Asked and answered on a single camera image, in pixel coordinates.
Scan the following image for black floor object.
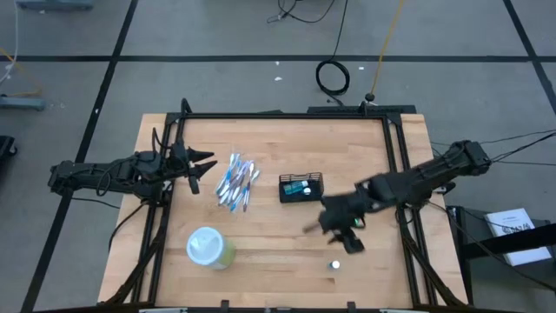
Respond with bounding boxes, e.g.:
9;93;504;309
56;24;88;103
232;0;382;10
0;135;18;161

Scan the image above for green wipes canister white lid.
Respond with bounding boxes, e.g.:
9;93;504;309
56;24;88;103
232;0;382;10
185;225;236;271

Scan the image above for yellow hanging cable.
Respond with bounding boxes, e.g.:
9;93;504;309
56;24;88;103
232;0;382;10
368;0;406;99

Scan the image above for white floor cable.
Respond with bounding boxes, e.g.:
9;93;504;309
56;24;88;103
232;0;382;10
0;3;21;86

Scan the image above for white printed booklet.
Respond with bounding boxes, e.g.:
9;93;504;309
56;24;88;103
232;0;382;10
483;207;553;268

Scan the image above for grey table foot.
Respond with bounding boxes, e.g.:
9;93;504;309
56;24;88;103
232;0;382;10
15;0;94;11
0;95;47;111

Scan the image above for coiled black cable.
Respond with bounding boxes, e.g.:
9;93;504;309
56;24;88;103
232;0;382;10
314;0;351;108

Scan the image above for thin black cable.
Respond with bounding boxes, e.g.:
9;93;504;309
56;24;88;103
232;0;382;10
429;129;556;148
447;203;556;292
488;131;556;164
490;159;556;167

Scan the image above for loose black floor cable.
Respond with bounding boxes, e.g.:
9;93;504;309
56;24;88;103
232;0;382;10
265;0;337;25

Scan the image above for black flat bar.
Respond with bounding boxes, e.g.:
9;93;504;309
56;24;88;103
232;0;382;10
307;103;417;116

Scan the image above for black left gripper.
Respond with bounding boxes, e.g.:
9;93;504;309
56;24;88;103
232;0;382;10
162;141;219;196

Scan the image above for black wire basket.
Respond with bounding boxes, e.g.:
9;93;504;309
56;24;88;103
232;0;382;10
279;172;326;204

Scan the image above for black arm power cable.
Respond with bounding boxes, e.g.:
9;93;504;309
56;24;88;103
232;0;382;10
107;202;148;253

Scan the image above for orange floor cable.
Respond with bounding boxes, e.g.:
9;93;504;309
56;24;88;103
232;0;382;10
0;46;43;98

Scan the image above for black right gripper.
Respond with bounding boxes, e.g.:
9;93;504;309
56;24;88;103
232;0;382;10
301;193;368;256

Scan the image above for black side cart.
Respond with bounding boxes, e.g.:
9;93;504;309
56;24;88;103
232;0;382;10
446;203;556;308

